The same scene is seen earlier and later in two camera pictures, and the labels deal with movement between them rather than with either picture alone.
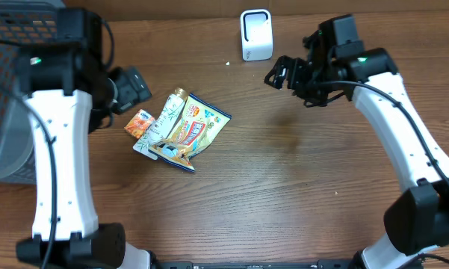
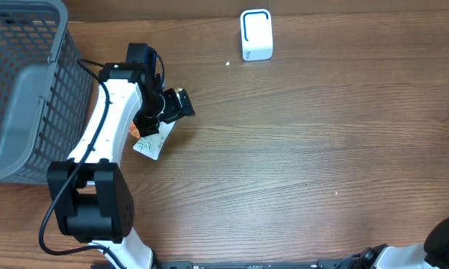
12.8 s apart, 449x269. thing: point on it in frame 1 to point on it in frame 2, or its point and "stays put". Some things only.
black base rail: [254, 264] stays put
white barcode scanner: [257, 34] stays put
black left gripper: [134, 86] to [176, 110]
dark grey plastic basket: [10, 141] stays put
